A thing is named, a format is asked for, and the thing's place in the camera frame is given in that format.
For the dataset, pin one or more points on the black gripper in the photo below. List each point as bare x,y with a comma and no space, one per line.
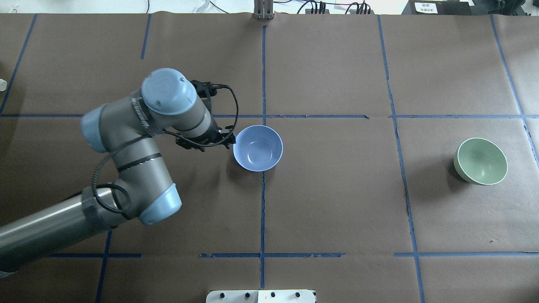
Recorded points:
215,131

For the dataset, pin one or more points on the blue bowl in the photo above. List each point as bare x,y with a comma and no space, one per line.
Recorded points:
258,148

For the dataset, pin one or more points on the green bowl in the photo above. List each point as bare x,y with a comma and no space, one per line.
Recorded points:
481,162

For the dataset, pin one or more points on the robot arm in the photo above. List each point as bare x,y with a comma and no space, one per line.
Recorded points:
132,180

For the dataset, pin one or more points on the orange black connector near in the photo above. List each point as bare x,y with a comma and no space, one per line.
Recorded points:
315,8

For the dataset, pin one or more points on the orange black connector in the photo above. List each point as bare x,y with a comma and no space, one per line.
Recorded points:
356,8
315,8

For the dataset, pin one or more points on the orange black connector far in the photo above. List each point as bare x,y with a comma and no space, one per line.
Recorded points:
356,8

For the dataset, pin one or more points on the black power box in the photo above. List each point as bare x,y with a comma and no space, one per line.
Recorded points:
437,7

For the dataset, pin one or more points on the aluminium frame post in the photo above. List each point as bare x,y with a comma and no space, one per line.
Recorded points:
263,9

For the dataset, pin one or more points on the white camera mast pedestal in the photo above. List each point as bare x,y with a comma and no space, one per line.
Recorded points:
262,296

